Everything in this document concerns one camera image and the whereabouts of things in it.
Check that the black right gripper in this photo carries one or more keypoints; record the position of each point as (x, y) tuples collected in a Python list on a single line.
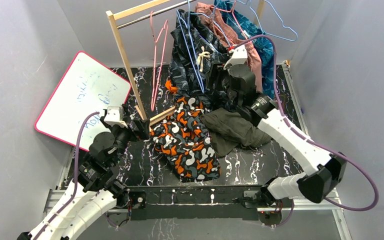
[(215, 70)]

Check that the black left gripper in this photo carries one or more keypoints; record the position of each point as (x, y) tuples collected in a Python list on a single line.
[(142, 133)]

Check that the orange camouflage shorts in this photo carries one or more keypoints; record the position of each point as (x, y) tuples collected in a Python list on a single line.
[(184, 140)]

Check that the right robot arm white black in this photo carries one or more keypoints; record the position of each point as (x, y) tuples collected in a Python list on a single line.
[(322, 170)]

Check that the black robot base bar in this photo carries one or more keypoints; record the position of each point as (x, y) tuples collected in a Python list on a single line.
[(203, 202)]

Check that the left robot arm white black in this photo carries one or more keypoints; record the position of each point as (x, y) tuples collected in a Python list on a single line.
[(93, 190)]

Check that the olive green shorts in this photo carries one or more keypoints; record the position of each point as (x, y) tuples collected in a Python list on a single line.
[(228, 130)]

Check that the dark leaf-pattern shorts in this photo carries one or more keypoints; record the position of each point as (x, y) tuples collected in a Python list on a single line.
[(195, 49)]

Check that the teal patterned shorts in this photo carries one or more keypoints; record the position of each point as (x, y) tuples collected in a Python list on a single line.
[(266, 52)]

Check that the pink shorts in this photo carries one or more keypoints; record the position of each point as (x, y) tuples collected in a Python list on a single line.
[(227, 35)]

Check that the pink hanger holding shorts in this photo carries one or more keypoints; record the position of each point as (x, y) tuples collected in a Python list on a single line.
[(237, 21)]

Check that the pink-framed whiteboard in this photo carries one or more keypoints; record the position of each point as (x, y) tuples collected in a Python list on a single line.
[(86, 87)]

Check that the metal rack rod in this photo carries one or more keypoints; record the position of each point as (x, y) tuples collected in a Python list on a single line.
[(155, 13)]

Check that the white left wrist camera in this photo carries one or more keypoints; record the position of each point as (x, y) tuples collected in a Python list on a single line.
[(114, 116)]

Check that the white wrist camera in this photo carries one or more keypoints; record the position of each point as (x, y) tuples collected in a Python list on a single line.
[(114, 116), (238, 56)]

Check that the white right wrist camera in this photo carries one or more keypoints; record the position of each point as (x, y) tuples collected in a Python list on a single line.
[(238, 56)]

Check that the pink wire hanger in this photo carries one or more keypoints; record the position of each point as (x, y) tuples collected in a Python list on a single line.
[(158, 59)]

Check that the wooden clothes rack frame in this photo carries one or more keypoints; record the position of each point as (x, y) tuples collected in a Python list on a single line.
[(112, 18)]

